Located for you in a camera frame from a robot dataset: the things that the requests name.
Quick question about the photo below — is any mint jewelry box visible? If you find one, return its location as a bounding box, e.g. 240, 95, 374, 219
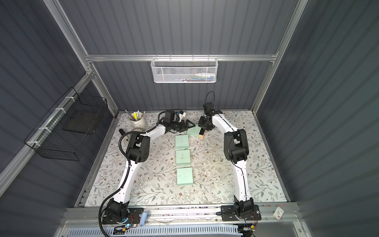
177, 167, 193, 186
187, 124, 201, 137
176, 149, 191, 166
175, 134, 190, 150

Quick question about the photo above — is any tan drawer tray black insert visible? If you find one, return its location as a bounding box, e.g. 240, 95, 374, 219
198, 128, 205, 138

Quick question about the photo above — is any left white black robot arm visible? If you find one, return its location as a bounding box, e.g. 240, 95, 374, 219
98, 110, 195, 224

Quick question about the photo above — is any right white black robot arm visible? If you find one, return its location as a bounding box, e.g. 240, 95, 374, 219
198, 102, 254, 219

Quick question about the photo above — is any floral table mat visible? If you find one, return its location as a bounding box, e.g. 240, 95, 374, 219
83, 111, 287, 207

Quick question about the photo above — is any white pen holder cup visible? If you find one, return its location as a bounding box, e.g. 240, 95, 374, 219
124, 110, 147, 131

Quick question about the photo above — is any white perforated front panel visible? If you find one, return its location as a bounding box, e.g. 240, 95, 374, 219
66, 224, 243, 237

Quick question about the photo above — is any white square tag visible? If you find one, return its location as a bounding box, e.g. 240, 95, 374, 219
272, 206, 284, 220

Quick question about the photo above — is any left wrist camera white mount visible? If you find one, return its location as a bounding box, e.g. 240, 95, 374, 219
177, 110, 186, 120

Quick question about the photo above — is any white wire wall basket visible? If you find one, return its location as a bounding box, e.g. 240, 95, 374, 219
151, 56, 219, 84

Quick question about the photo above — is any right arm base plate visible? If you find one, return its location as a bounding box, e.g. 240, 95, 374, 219
220, 204, 262, 222

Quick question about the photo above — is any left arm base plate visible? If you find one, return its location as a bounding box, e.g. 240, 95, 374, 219
101, 208, 145, 225

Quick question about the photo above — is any blue cylinder on rail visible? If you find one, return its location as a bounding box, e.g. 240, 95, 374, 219
139, 211, 148, 226

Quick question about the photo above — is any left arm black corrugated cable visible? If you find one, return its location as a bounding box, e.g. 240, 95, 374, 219
98, 111, 166, 237

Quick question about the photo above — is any black wire side basket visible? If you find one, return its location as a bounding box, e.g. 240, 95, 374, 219
24, 88, 108, 162

